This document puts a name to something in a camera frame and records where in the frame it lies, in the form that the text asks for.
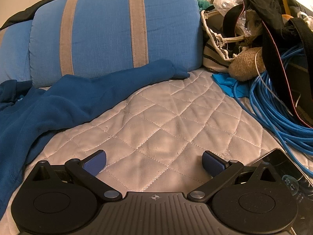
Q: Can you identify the black webbing strap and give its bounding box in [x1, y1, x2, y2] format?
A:
[287, 18, 313, 64]

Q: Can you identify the dark jacket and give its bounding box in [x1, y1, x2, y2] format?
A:
[0, 0, 64, 28]

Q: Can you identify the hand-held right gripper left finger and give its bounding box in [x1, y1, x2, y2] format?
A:
[31, 150, 123, 201]

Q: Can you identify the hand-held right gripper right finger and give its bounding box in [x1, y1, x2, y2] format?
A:
[187, 150, 279, 202]

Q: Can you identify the black smartphone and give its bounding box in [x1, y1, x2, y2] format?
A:
[251, 148, 313, 226]

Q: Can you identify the grey quilted bedspread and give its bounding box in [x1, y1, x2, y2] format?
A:
[5, 68, 313, 201]

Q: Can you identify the blue grey-striped pillow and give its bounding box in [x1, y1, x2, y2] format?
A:
[29, 0, 203, 89]
[0, 20, 33, 84]

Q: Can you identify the striped canvas tote bag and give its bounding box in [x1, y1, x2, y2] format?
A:
[200, 10, 263, 72]

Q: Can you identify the bright blue cloth scrap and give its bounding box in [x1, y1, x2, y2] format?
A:
[211, 73, 252, 98]

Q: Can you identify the black clothing with red trim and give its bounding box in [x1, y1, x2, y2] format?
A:
[262, 22, 313, 128]

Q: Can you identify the blue sweatshirt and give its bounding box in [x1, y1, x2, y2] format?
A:
[0, 59, 190, 216]

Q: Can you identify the tan plush toy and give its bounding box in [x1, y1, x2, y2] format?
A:
[228, 48, 266, 81]

